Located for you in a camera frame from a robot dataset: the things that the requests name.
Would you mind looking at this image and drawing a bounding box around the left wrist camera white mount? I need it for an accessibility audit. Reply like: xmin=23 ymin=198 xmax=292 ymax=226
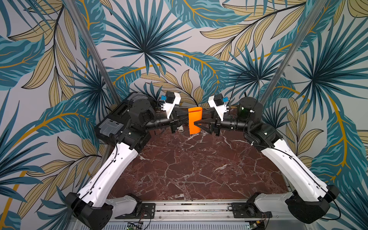
xmin=161 ymin=91 xmax=181 ymax=118

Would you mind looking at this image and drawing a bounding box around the left aluminium frame post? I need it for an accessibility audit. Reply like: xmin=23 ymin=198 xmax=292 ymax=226
xmin=65 ymin=0 xmax=121 ymax=104

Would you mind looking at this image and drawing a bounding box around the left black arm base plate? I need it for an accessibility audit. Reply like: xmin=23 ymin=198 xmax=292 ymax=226
xmin=115 ymin=203 xmax=156 ymax=219

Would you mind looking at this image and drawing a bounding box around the black plastic toolbox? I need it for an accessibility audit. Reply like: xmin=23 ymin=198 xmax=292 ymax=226
xmin=94 ymin=93 xmax=151 ymax=152

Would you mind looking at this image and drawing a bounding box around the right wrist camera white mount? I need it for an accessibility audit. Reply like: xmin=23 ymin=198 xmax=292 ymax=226
xmin=208 ymin=94 xmax=229 ymax=121

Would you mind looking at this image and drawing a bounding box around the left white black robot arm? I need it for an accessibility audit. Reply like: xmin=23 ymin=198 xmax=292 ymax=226
xmin=65 ymin=92 xmax=187 ymax=230

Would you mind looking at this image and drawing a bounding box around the aluminium frame post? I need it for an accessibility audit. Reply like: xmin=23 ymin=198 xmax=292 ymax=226
xmin=259 ymin=0 xmax=327 ymax=105
xmin=65 ymin=0 xmax=121 ymax=104

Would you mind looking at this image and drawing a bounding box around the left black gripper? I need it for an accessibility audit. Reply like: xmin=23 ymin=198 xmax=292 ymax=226
xmin=144 ymin=107 xmax=195 ymax=133

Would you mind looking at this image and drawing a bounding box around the right aluminium frame post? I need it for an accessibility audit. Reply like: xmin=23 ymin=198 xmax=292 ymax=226
xmin=259 ymin=0 xmax=327 ymax=105

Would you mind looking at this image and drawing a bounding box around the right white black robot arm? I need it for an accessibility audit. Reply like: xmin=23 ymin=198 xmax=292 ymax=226
xmin=189 ymin=94 xmax=340 ymax=224

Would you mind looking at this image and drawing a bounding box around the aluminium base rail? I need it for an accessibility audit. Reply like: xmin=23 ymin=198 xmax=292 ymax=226
xmin=67 ymin=200 xmax=317 ymax=230

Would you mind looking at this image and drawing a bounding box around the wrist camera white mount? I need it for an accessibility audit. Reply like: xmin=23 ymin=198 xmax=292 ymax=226
xmin=161 ymin=91 xmax=181 ymax=118
xmin=208 ymin=94 xmax=229 ymax=121

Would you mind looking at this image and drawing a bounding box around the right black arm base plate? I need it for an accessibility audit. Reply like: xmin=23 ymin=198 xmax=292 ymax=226
xmin=227 ymin=203 xmax=273 ymax=219

